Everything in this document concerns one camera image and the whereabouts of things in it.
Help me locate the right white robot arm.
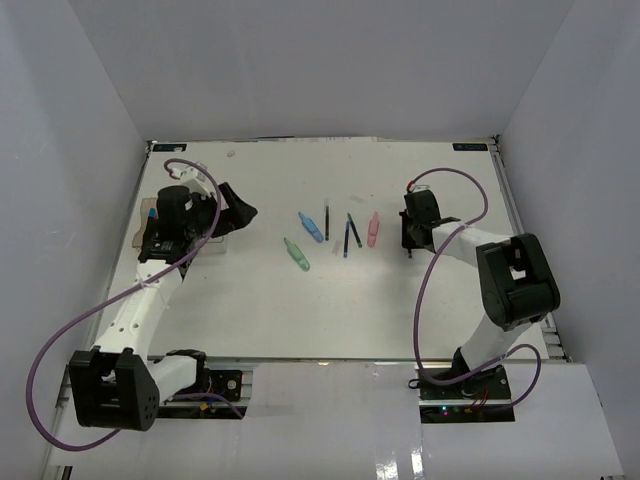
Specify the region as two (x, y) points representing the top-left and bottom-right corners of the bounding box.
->
(401, 189), (561, 399)

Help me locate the blue pen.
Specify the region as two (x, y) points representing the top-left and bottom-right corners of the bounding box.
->
(343, 220), (350, 259)

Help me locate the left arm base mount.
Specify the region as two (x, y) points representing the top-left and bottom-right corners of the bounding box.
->
(160, 370), (248, 420)

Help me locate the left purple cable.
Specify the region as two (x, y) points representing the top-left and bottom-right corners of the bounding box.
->
(27, 158), (247, 451)

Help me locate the right blue table label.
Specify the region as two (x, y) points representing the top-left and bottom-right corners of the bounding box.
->
(452, 143), (488, 152)

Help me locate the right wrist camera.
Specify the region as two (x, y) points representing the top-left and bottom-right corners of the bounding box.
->
(407, 184), (431, 194)

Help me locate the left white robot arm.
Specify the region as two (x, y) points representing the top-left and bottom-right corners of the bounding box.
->
(68, 183), (257, 431)

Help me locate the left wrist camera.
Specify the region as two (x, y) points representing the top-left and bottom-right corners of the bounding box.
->
(168, 166), (211, 196)

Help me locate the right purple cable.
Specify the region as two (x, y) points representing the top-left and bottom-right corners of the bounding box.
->
(407, 167), (542, 412)

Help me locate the green pen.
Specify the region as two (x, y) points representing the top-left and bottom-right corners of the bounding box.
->
(347, 212), (363, 248)

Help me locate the left blue table label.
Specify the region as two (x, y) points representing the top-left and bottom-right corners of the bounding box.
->
(152, 143), (187, 153)

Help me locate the pink transparent highlighter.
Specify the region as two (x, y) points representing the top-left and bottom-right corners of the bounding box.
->
(367, 211), (380, 248)

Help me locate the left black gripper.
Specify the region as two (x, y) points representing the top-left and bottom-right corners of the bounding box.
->
(185, 183), (258, 242)

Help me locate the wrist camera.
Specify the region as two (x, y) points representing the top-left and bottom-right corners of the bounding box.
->
(168, 166), (211, 196)
(407, 184), (431, 194)

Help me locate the blue transparent highlighter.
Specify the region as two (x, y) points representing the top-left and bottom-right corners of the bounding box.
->
(298, 212), (324, 243)

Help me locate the green transparent highlighter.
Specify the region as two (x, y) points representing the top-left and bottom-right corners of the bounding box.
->
(283, 238), (311, 272)

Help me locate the purple cable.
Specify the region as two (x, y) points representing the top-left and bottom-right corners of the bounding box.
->
(27, 158), (247, 451)
(407, 167), (542, 412)

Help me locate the brown transparent container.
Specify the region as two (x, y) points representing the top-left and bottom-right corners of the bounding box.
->
(132, 197), (157, 251)

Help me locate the blue table label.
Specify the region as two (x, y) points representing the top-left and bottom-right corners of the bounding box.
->
(152, 143), (187, 153)
(452, 143), (488, 152)

